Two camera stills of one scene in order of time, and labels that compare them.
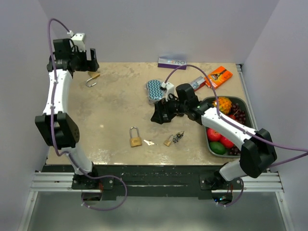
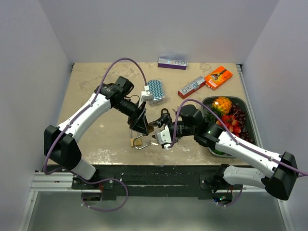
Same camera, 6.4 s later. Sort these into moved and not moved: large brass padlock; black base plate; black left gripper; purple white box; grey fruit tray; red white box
Moved: black left gripper; large brass padlock
Not moved: grey fruit tray; red white box; purple white box; black base plate
